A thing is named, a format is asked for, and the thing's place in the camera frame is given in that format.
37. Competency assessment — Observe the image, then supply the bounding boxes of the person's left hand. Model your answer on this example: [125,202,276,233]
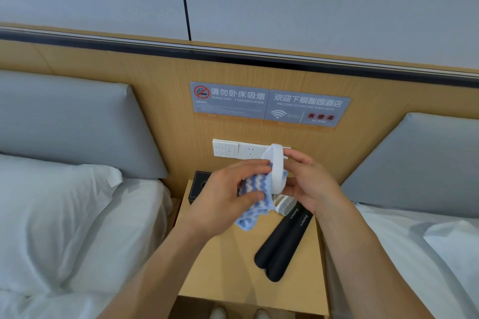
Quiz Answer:
[184,160,276,241]

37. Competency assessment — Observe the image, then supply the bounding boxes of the black brush with white head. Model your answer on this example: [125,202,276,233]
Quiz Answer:
[254,195,301,269]

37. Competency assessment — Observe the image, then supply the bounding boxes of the white socket panel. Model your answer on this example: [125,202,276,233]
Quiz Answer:
[238,141,292,161]

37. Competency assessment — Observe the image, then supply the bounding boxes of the grey no-smoking sign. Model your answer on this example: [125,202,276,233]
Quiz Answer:
[189,81,270,121]

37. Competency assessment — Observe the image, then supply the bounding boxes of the wooden headboard panel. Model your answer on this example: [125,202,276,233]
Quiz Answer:
[0,23,479,227]

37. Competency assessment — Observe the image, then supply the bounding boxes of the black box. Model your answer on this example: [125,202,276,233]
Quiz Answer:
[188,171,215,206]

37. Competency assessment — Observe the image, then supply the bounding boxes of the wooden nightstand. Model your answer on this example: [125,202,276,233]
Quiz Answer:
[174,180,330,318]

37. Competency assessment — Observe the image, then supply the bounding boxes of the black oblong handle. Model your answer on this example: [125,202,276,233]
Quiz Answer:
[264,210,313,283]

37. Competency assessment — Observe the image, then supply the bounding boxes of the person's right forearm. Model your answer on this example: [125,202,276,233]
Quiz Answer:
[317,213,437,319]

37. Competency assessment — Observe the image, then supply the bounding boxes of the white switch panel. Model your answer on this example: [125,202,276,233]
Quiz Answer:
[213,139,240,159]

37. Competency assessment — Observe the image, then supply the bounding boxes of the white phone handset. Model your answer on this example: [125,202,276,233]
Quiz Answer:
[261,143,291,197]

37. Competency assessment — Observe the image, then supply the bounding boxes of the white pillow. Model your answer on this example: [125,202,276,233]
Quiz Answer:
[0,153,123,295]
[422,219,479,295]

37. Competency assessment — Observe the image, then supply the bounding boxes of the person's right hand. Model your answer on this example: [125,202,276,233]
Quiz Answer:
[270,149,355,221]

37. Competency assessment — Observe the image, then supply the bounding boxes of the person's left forearm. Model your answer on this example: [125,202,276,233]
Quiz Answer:
[98,218,240,319]

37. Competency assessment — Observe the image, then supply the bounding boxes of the grey headboard cushion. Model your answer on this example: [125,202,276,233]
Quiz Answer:
[339,112,479,219]
[0,70,169,180]

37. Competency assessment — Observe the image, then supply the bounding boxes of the grey welcome sign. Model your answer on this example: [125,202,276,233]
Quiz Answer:
[264,89,352,128]

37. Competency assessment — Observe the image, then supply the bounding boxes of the white bed sheet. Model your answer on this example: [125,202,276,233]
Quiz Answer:
[0,177,175,319]
[323,202,479,319]

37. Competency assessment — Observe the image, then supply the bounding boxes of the blue striped cleaning cloth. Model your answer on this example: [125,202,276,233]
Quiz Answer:
[235,172,273,233]

